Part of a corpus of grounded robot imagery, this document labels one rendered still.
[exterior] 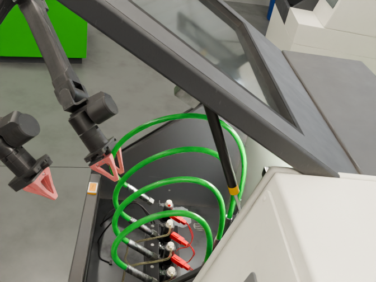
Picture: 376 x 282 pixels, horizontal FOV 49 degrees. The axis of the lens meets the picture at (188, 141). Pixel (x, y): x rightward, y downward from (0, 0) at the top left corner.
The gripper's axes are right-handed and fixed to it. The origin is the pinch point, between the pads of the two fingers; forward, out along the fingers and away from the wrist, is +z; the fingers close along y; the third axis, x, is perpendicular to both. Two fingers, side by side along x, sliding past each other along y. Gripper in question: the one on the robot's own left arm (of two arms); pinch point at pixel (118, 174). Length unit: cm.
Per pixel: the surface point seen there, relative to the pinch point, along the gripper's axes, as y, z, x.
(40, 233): 97, 30, 116
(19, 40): 283, -102, 157
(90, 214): 13.3, 10.1, 23.5
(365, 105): 10, 17, -65
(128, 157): 33.7, 3.7, 10.5
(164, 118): -2.4, -7.4, -20.8
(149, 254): -10.6, 20.6, -0.1
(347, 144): -12, 16, -56
